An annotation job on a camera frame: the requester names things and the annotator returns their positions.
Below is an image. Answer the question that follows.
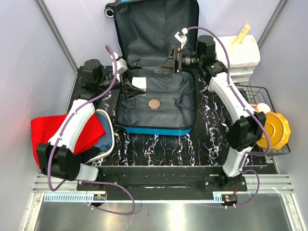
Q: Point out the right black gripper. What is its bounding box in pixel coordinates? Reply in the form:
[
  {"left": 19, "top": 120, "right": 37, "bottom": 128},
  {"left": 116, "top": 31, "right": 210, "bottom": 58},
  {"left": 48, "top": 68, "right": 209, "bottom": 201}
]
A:
[{"left": 154, "top": 46, "right": 203, "bottom": 75}]

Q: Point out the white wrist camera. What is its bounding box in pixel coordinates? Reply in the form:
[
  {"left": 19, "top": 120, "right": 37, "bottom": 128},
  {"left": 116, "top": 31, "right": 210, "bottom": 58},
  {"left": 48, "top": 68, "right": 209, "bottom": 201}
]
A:
[
  {"left": 174, "top": 28, "right": 188, "bottom": 49},
  {"left": 114, "top": 52, "right": 128, "bottom": 81}
]

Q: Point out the small white box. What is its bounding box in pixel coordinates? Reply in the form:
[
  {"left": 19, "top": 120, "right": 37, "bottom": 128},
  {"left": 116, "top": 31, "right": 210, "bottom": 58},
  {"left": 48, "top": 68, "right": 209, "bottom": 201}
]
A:
[{"left": 132, "top": 77, "right": 147, "bottom": 91}]

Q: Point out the black wire dish rack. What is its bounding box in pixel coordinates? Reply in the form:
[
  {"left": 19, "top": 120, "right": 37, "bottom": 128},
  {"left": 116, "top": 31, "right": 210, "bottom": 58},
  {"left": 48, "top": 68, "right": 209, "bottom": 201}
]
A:
[{"left": 236, "top": 84, "right": 291, "bottom": 157}]

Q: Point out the white plastic drawer organizer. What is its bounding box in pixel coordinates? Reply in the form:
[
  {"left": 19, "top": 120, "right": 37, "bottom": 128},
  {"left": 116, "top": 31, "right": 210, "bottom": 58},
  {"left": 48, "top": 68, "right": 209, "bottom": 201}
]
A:
[{"left": 219, "top": 35, "right": 260, "bottom": 84}]

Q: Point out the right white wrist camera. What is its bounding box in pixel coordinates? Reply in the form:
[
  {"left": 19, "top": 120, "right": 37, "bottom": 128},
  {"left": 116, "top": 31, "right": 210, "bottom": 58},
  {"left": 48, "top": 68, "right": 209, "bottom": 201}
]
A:
[{"left": 174, "top": 28, "right": 188, "bottom": 49}]

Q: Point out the yellow scalloped plate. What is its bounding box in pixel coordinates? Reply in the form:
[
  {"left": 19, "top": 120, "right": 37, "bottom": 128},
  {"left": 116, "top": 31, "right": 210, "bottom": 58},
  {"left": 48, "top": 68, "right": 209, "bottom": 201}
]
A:
[{"left": 264, "top": 112, "right": 291, "bottom": 151}]

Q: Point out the black garment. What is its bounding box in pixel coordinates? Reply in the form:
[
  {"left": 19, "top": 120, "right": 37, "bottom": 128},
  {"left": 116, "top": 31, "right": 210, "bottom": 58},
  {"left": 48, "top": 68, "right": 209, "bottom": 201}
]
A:
[{"left": 76, "top": 147, "right": 101, "bottom": 164}]

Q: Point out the pink cup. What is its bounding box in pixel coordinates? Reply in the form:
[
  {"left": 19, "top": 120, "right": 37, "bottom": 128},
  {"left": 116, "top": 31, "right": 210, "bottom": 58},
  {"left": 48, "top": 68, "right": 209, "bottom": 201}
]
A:
[{"left": 250, "top": 103, "right": 271, "bottom": 114}]

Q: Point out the red garment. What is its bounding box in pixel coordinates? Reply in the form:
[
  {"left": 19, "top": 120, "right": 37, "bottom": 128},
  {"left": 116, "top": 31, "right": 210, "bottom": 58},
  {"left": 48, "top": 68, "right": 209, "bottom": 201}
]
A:
[{"left": 31, "top": 114, "right": 107, "bottom": 165}]

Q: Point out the aluminium slotted rail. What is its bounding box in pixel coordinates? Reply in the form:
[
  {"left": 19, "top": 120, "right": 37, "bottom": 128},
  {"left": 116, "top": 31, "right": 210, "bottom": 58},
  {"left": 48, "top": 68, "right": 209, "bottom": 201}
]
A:
[{"left": 32, "top": 174, "right": 294, "bottom": 204}]

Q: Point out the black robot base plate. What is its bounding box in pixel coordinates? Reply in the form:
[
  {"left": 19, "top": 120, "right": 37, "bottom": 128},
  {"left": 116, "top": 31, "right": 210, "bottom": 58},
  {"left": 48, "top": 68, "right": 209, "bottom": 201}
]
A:
[{"left": 76, "top": 165, "right": 277, "bottom": 193}]

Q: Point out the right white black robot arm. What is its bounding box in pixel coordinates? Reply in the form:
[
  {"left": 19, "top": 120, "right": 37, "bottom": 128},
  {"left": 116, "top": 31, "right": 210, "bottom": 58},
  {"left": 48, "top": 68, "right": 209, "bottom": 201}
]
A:
[{"left": 156, "top": 32, "right": 266, "bottom": 191}]

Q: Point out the white plastic basin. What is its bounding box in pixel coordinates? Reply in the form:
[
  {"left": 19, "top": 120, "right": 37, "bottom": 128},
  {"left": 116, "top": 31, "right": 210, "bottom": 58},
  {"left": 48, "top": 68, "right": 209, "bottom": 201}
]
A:
[{"left": 81, "top": 109, "right": 115, "bottom": 164}]

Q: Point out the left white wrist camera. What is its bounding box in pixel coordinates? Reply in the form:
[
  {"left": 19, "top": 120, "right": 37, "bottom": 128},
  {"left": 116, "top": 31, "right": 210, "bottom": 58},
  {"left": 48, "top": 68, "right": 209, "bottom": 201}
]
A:
[{"left": 114, "top": 52, "right": 128, "bottom": 81}]

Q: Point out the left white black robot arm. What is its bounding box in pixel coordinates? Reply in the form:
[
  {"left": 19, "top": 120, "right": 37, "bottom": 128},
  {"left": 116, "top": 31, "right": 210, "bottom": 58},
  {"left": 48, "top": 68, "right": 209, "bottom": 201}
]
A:
[{"left": 36, "top": 57, "right": 145, "bottom": 191}]

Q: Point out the blue garment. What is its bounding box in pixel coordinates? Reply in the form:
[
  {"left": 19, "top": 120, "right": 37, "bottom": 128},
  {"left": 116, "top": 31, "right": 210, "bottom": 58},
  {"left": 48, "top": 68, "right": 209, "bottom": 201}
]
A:
[{"left": 94, "top": 113, "right": 113, "bottom": 152}]

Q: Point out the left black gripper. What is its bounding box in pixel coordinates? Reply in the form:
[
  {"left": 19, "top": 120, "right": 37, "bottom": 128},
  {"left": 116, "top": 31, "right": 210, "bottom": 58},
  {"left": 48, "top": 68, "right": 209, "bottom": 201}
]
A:
[{"left": 98, "top": 68, "right": 146, "bottom": 99}]

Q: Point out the blue fish print suitcase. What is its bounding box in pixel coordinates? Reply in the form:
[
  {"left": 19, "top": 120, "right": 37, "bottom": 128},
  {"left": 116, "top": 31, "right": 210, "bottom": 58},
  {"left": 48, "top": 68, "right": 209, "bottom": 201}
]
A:
[{"left": 113, "top": 0, "right": 199, "bottom": 136}]

